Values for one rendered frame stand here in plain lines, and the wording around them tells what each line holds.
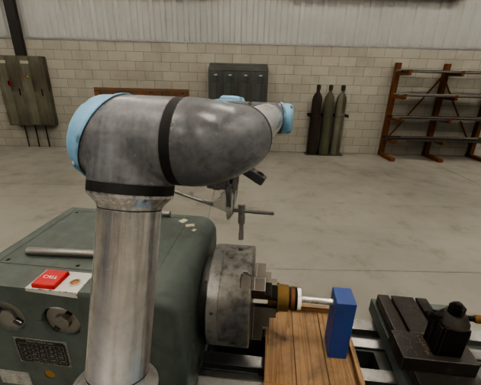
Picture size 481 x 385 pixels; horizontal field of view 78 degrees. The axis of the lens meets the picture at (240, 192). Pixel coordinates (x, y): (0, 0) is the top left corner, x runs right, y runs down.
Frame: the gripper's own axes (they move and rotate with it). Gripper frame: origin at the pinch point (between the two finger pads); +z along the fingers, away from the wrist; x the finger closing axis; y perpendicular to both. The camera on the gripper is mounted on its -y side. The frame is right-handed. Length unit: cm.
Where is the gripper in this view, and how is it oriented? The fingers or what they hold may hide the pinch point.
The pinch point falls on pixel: (230, 215)
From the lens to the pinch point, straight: 93.2
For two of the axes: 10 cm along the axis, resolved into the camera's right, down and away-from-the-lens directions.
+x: -2.3, 2.0, -9.5
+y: -9.7, -1.2, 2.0
